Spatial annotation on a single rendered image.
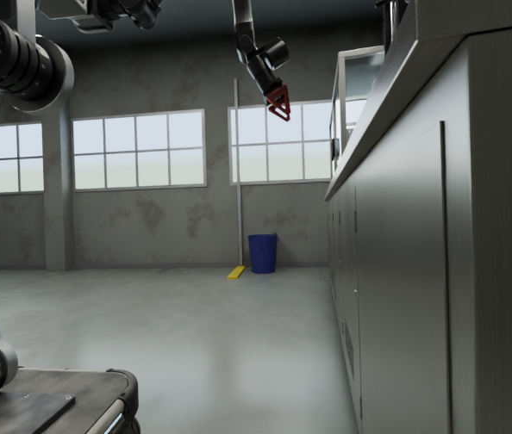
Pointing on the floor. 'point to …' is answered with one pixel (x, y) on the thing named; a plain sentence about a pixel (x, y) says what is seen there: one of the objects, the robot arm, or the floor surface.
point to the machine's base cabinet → (450, 251)
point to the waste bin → (263, 252)
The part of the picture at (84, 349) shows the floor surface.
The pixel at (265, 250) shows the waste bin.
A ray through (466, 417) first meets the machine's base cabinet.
